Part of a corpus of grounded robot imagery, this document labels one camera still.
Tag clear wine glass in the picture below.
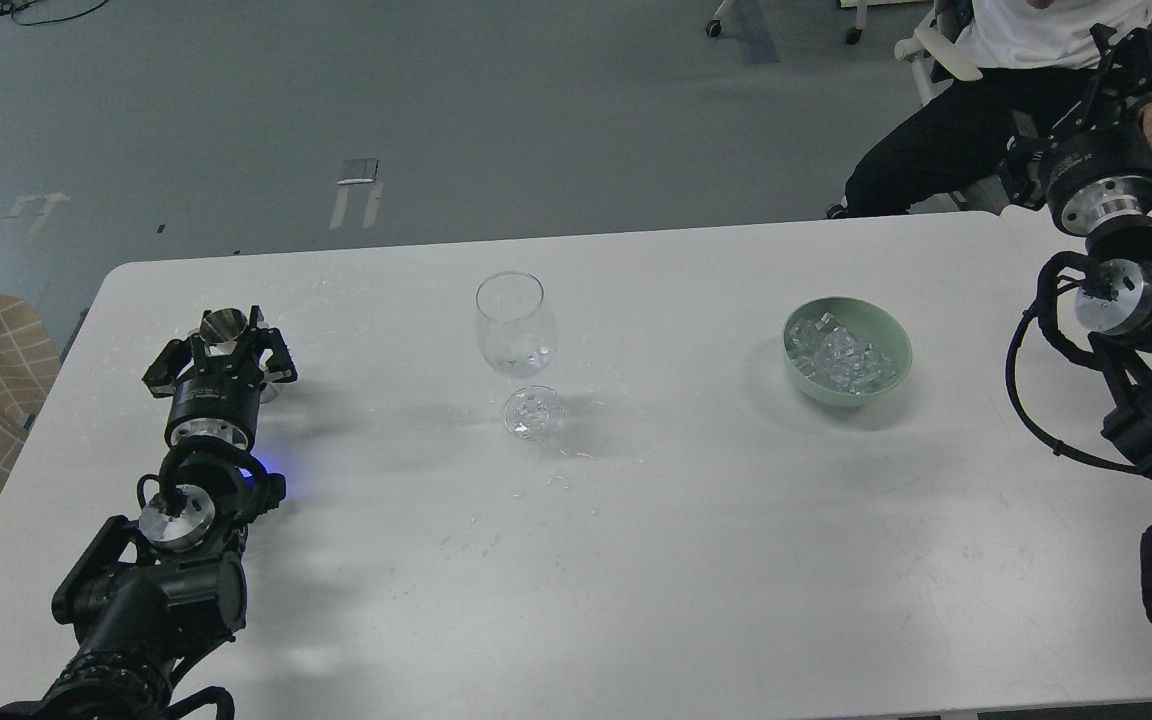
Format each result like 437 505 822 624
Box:
475 272 564 439

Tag seated person white shirt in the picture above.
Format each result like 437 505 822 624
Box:
826 1 1152 219

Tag white office chair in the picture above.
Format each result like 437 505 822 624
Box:
826 0 987 219

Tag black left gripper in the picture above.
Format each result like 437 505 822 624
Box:
142 306 300 450

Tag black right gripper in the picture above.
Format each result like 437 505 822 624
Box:
996 23 1152 237

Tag green bowl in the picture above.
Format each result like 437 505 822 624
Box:
782 296 914 407

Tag clear ice cubes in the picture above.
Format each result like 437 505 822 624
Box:
787 313 897 395

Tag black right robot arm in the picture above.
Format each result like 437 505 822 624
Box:
998 24 1152 479

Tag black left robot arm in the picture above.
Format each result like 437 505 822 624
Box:
0 306 298 719

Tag steel cocktail jigger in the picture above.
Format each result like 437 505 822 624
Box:
197 305 280 404

